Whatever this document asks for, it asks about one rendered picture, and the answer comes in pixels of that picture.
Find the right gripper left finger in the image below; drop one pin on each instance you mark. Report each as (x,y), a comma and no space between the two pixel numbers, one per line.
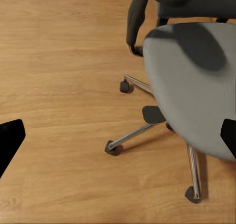
(12,134)

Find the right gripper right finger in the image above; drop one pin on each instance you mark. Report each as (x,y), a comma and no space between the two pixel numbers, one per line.
(228,134)

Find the swivel chair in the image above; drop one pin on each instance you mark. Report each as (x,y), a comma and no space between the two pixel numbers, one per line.
(191,70)

